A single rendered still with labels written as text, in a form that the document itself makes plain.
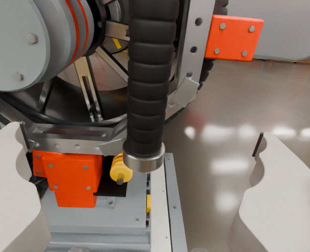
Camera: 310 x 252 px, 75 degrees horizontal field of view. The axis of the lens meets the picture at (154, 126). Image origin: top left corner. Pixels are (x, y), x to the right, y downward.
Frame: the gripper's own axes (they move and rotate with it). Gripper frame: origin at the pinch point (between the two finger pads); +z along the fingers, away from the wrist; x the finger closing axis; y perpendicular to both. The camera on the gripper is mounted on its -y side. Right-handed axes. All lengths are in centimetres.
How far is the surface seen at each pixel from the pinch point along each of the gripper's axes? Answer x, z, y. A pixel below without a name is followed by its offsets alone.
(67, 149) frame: -17.6, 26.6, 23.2
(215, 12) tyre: 13.1, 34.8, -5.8
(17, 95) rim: -32, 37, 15
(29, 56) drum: -12.8, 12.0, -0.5
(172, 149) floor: 21, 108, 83
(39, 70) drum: -12.1, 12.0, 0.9
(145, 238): 2, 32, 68
